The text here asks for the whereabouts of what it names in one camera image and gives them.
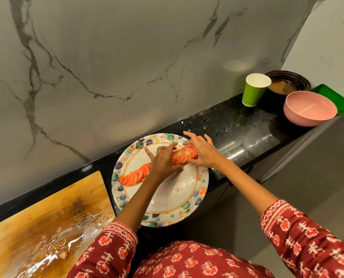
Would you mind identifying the pink bowl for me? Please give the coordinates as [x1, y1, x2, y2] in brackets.
[283, 91, 338, 127]

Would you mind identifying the wooden cutting board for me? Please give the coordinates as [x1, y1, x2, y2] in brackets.
[0, 171, 116, 278]

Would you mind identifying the brown lower cabinet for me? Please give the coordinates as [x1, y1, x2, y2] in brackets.
[137, 141, 305, 258]

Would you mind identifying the green plastic tray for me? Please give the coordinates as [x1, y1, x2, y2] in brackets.
[310, 83, 344, 115]

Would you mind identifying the red patterned tunic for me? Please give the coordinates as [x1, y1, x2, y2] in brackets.
[133, 240, 275, 278]

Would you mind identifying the red patterned sleeve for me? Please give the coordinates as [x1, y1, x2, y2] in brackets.
[260, 199, 344, 278]
[66, 222, 139, 278]

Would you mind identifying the person's right hand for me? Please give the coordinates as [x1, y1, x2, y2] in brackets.
[182, 131, 226, 171]

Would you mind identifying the floral rimmed plate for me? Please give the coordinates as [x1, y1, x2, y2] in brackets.
[111, 133, 209, 228]

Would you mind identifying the green paper cup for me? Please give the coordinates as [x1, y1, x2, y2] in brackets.
[241, 73, 272, 107]

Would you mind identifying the row of tomato slices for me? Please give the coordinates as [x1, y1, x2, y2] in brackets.
[118, 144, 199, 187]

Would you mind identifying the person's left forearm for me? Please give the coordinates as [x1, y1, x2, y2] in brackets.
[113, 178, 161, 234]

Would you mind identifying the person's right forearm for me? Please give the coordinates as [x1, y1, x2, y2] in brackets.
[218, 160, 278, 216]

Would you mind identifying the red patterned left sleeve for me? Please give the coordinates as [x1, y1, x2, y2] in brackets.
[66, 222, 139, 278]

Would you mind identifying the person's left hand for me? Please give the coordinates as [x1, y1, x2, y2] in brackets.
[143, 142, 184, 186]

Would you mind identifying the dark cooking pot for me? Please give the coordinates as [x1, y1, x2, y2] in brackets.
[257, 70, 311, 113]

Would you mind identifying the red patterned right sleeve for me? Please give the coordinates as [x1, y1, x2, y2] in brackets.
[260, 199, 344, 278]

